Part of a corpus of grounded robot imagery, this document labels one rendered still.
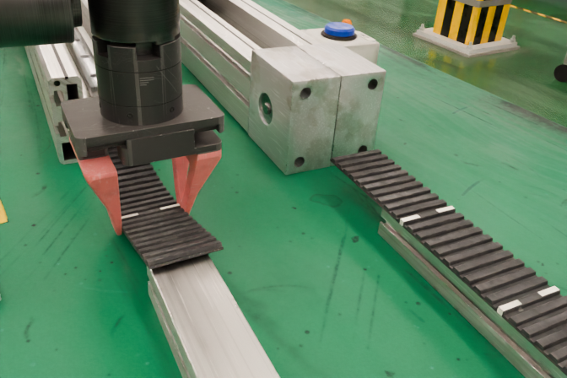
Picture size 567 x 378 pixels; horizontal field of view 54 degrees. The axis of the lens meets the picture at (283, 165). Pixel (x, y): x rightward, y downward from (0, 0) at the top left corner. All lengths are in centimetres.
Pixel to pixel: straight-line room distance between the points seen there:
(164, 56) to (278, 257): 17
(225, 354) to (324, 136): 27
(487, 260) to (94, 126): 28
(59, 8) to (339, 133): 29
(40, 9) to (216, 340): 21
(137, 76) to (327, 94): 20
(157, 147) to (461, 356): 24
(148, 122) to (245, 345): 16
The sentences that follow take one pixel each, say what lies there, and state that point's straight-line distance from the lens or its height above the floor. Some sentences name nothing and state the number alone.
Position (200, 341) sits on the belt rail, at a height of 81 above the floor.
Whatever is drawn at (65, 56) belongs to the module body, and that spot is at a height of 86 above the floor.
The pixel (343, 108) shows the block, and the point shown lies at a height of 84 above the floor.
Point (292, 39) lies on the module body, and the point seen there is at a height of 86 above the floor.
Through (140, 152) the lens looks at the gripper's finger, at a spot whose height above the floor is 87.
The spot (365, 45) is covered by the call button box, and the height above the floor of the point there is 84.
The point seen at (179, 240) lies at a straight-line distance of 40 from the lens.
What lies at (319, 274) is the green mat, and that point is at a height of 78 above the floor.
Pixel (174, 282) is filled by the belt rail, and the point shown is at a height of 81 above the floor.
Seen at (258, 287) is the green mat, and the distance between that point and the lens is 41.
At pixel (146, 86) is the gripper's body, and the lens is 38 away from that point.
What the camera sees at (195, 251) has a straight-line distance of 38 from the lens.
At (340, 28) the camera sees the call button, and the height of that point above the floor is 85.
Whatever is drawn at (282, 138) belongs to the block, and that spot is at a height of 81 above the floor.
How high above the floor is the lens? 105
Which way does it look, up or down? 30 degrees down
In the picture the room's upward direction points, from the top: 4 degrees clockwise
